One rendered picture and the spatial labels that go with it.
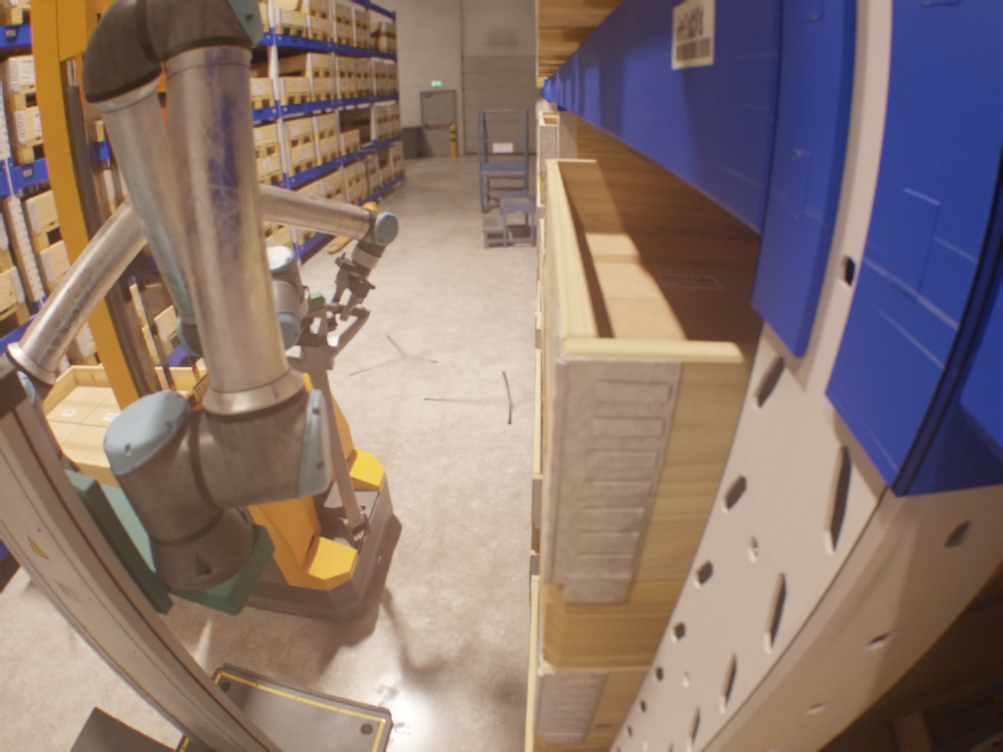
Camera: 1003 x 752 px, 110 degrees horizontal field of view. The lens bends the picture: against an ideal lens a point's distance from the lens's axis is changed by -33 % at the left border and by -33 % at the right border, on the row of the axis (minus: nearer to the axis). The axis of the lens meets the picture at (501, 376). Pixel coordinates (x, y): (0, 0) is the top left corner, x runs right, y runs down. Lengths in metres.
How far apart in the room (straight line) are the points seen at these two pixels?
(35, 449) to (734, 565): 0.74
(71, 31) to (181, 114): 1.17
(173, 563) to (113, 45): 0.72
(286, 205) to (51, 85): 0.98
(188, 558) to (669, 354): 0.74
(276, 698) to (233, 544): 1.16
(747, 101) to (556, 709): 0.57
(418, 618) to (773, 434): 2.26
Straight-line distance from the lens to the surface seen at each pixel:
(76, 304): 1.27
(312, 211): 1.30
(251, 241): 0.66
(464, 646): 2.29
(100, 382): 3.39
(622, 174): 1.04
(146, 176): 0.82
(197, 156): 0.66
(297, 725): 1.89
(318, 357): 1.78
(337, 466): 2.04
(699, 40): 0.26
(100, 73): 0.76
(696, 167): 0.25
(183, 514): 0.80
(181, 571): 0.87
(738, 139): 0.20
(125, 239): 1.26
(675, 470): 0.33
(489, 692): 2.18
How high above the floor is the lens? 1.99
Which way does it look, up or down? 31 degrees down
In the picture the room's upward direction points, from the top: 1 degrees counter-clockwise
